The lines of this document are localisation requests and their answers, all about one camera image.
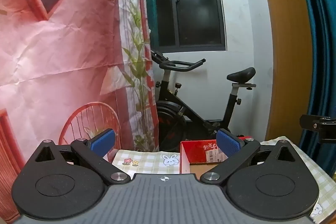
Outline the dark framed window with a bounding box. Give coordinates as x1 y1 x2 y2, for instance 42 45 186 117
136 0 227 51

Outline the black exercise bike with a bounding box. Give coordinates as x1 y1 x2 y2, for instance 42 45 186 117
151 51 256 153

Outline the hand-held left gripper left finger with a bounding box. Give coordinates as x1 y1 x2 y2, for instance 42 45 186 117
26 128 132 186

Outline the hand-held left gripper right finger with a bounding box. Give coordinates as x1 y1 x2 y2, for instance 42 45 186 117
200 128 306 185

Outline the green checked tablecloth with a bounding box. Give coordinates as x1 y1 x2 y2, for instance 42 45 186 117
104 136 336 224

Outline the red strawberry print box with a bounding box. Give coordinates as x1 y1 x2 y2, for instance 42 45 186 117
180 139 229 174

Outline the blue curtain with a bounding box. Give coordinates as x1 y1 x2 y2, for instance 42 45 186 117
290 0 336 180

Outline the pink printed backdrop cloth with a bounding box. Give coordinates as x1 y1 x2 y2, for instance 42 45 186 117
0 0 160 224

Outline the wooden door panel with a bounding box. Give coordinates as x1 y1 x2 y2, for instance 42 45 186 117
253 0 319 148

